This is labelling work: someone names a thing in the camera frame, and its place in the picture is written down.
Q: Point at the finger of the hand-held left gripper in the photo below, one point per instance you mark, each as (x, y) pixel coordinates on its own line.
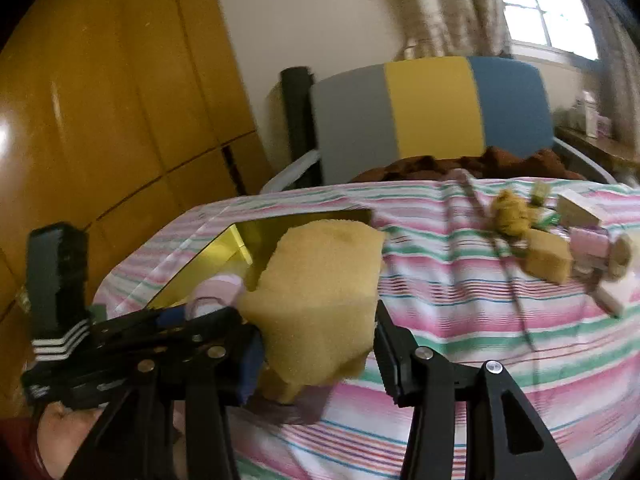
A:
(170, 318)

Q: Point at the white bottle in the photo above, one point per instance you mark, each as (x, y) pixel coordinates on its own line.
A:
(591, 115)

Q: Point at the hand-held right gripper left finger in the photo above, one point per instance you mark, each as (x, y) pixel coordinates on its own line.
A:
(250, 375)

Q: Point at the person's left hand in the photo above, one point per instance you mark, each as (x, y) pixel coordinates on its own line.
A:
(60, 435)

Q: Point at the large yellow sponge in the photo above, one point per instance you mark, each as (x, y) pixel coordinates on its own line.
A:
(315, 300)

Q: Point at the white block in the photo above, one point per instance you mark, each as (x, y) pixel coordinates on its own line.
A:
(612, 297)

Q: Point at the yellow scrub ball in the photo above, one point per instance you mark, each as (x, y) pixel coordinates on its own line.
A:
(510, 212)

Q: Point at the brown blanket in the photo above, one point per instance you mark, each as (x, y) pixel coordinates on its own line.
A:
(500, 160)

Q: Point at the grey yellow blue headboard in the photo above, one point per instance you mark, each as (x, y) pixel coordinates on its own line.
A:
(425, 110)

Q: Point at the striped bed sheet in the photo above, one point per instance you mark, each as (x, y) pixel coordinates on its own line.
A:
(450, 310)

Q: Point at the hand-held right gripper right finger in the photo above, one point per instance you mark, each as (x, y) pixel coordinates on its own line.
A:
(395, 370)

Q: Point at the wooden side table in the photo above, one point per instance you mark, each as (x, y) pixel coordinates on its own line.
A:
(600, 147)

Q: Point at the small yellow sponge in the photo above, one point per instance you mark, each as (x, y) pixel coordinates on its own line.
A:
(547, 260)

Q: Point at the window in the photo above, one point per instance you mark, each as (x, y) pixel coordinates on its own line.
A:
(545, 10)

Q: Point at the gold metal tray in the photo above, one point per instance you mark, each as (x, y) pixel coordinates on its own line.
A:
(220, 254)

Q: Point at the beige patterned curtain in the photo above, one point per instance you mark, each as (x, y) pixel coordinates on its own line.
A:
(617, 60)
(450, 0)

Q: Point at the yellow wooden wardrobe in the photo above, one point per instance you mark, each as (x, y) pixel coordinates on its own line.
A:
(125, 85)

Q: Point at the white box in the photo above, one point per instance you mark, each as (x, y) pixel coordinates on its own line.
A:
(575, 207)

